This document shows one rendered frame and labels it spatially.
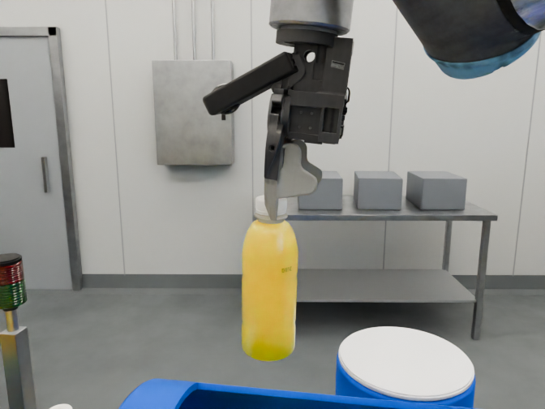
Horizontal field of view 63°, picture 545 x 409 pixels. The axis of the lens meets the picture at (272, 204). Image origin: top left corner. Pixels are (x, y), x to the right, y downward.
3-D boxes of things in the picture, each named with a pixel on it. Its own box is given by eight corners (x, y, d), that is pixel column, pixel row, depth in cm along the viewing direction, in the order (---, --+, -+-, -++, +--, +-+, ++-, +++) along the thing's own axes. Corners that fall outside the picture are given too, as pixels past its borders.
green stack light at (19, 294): (12, 310, 89) (10, 287, 88) (-16, 308, 89) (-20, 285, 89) (34, 297, 95) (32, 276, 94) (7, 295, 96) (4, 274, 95)
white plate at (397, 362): (312, 346, 99) (312, 351, 99) (413, 415, 76) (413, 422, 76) (396, 316, 114) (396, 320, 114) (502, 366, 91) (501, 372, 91)
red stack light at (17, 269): (9, 286, 88) (7, 268, 87) (-20, 285, 88) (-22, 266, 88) (32, 275, 94) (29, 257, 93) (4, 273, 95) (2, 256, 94)
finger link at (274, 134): (275, 180, 48) (285, 98, 47) (261, 178, 48) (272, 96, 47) (281, 180, 52) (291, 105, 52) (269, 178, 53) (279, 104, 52)
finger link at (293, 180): (310, 229, 49) (321, 145, 48) (258, 221, 50) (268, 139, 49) (312, 226, 52) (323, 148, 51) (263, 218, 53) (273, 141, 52)
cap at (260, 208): (249, 212, 55) (249, 198, 55) (274, 208, 57) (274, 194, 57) (267, 218, 52) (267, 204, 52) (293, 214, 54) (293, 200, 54)
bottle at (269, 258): (232, 342, 60) (231, 209, 56) (274, 328, 64) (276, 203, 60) (261, 368, 54) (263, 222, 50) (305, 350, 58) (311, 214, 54)
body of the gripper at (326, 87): (336, 151, 48) (353, 32, 45) (259, 141, 49) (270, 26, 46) (341, 144, 55) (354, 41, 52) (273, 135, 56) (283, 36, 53)
